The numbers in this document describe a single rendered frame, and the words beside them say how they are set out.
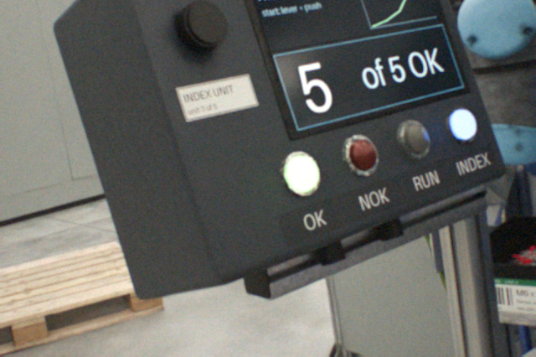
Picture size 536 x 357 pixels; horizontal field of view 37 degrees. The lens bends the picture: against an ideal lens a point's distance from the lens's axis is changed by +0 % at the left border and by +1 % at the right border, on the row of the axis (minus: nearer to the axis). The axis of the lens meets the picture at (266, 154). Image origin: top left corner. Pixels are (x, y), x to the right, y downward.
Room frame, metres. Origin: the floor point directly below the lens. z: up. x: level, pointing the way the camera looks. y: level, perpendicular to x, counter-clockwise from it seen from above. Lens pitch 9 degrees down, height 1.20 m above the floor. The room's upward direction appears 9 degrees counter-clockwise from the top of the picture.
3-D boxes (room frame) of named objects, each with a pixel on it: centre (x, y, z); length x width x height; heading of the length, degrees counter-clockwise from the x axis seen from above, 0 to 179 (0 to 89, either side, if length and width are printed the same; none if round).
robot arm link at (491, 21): (0.85, -0.27, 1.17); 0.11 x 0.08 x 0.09; 164
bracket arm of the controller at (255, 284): (0.59, -0.07, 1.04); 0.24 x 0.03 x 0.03; 127
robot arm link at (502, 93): (0.87, -0.28, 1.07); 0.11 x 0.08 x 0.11; 131
